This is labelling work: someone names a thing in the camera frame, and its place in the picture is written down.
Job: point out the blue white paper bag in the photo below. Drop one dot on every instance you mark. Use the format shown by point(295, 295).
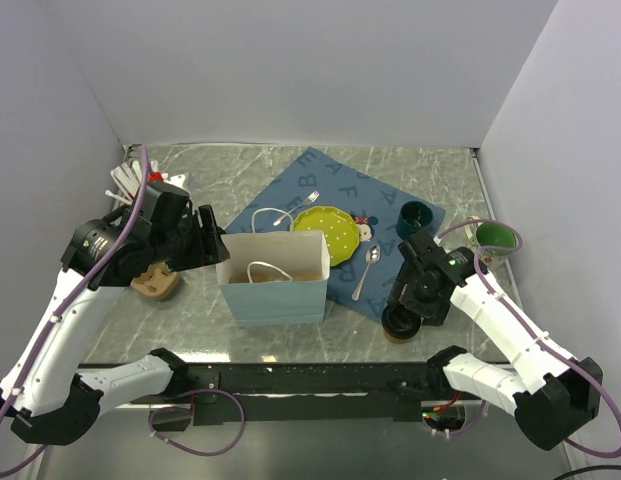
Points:
point(275, 303)

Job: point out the dark green mug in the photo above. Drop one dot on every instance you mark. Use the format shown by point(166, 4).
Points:
point(413, 217)

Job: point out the black cup lid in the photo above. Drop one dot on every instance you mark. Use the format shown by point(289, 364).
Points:
point(397, 317)

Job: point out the brown paper cup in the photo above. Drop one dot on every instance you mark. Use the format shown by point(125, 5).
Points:
point(400, 336)

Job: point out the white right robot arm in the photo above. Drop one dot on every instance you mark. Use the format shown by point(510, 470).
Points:
point(547, 390)

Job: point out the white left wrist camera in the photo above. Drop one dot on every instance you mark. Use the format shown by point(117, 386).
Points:
point(181, 181)

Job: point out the blue letter print cloth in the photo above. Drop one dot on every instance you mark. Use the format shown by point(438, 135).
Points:
point(374, 206)

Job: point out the silver spoon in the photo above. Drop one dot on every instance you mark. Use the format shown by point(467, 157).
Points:
point(372, 256)

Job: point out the brown pulp cup carrier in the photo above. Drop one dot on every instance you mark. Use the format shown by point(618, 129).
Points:
point(157, 283)
point(264, 275)

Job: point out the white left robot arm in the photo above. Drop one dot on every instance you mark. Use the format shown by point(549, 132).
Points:
point(48, 401)

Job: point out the red straw holder cup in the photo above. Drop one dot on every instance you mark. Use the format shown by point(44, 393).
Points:
point(155, 177)

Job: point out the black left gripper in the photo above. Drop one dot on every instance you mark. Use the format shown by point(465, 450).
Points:
point(201, 254)

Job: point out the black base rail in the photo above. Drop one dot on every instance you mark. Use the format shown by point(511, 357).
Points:
point(304, 391)

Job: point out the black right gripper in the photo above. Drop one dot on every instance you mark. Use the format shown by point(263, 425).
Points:
point(434, 312)

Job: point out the floral cream mug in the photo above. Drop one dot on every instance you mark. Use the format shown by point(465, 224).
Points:
point(481, 234)

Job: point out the silver fork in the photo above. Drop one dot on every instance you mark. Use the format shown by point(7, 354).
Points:
point(306, 202)

